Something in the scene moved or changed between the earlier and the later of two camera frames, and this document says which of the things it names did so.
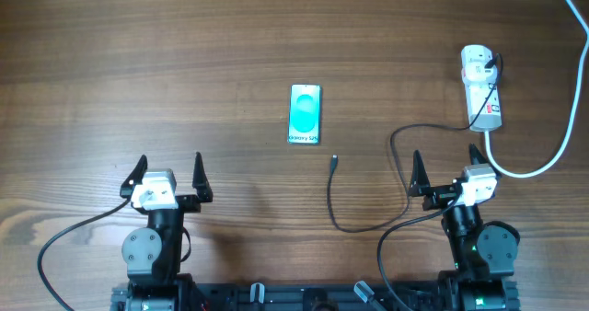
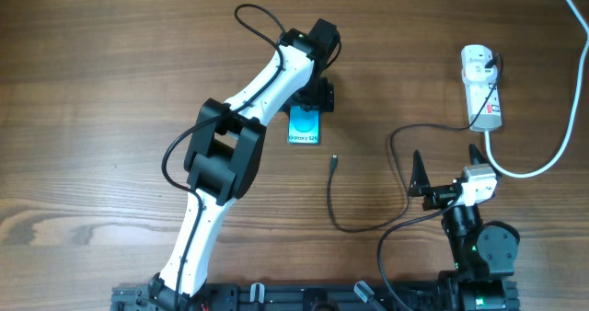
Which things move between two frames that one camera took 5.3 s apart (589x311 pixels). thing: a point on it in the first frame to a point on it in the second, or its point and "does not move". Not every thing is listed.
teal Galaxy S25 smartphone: (304, 121) does not move
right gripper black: (421, 186) does not move
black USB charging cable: (398, 158) does not move
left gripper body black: (188, 203) to (315, 96)
